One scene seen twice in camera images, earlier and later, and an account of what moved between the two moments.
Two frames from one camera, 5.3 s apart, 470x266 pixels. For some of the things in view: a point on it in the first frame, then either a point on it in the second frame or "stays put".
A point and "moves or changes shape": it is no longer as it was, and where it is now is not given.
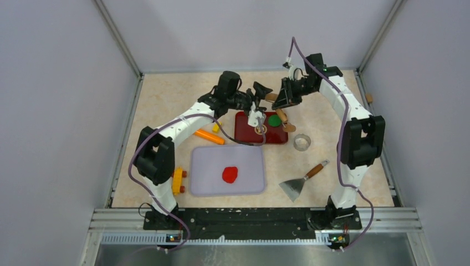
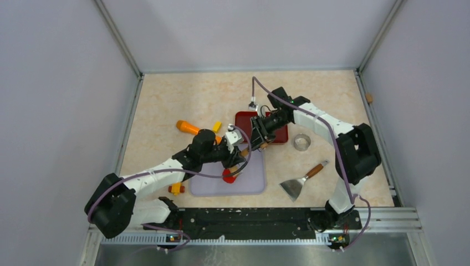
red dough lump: x=229 y=174 stays put
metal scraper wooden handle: x=292 y=188 stays put
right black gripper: x=282 y=100 to x=260 y=133
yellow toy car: x=178 y=174 stays put
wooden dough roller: x=287 y=127 moves or changes shape
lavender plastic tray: x=208 y=163 stays put
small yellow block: x=215 y=128 stays put
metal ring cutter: x=301 y=142 stays put
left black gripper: x=261 y=91 to x=231 y=159
